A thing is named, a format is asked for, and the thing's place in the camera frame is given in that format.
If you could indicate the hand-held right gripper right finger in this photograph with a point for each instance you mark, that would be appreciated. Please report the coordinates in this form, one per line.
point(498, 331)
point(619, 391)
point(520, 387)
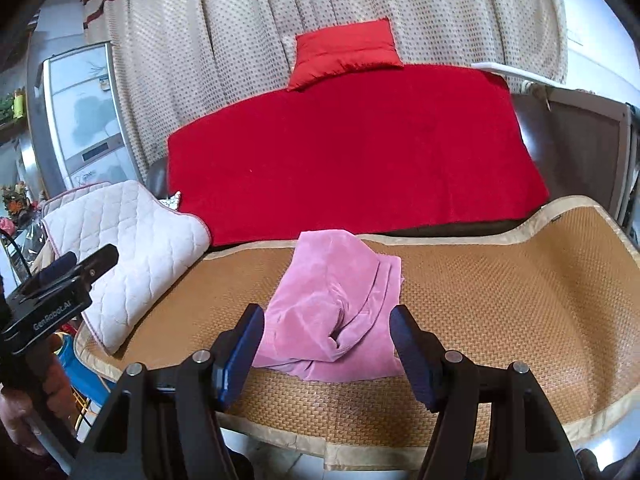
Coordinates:
point(415, 360)

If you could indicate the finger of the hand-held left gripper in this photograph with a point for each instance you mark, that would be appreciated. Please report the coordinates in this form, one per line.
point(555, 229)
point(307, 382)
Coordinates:
point(100, 257)
point(57, 265)

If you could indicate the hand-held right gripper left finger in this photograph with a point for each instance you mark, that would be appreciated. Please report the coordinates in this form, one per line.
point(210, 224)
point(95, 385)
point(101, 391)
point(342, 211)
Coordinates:
point(240, 360)

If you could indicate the pink zip jacket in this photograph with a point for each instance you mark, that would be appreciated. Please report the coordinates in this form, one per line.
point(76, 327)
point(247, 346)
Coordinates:
point(320, 300)

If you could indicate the person's left hand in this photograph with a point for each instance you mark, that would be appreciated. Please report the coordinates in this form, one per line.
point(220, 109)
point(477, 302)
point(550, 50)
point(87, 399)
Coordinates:
point(20, 420)

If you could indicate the white quilted pad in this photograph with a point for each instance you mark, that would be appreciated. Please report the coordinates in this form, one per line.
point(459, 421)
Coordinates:
point(140, 250)

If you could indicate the blue plastic object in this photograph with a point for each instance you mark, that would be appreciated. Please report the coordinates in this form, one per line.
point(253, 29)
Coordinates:
point(82, 375)

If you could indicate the artificial flowers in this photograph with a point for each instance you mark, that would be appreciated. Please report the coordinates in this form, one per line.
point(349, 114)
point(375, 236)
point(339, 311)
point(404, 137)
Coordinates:
point(15, 202)

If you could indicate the silver patterned cloth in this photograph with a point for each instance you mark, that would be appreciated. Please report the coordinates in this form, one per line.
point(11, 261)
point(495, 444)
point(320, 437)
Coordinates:
point(172, 201)

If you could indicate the woven bamboo mat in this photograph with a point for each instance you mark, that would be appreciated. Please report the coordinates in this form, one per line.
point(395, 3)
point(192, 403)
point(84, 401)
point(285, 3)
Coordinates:
point(500, 310)

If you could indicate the silver refrigerator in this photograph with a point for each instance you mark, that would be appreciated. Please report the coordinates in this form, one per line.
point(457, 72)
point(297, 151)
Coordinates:
point(80, 125)

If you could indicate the yellow bottle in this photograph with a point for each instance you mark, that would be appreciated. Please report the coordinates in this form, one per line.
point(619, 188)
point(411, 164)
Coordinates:
point(19, 104)

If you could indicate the red blanket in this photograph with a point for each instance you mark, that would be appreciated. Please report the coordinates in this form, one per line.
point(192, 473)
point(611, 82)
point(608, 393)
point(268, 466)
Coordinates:
point(350, 160)

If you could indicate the beige dotted curtain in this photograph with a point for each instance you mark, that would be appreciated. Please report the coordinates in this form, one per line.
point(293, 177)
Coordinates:
point(225, 60)

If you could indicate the white flat board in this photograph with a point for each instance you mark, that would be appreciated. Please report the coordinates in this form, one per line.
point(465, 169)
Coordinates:
point(515, 74)

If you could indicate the red pillow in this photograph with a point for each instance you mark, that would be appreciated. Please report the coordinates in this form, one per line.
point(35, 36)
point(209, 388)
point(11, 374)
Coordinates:
point(345, 52)

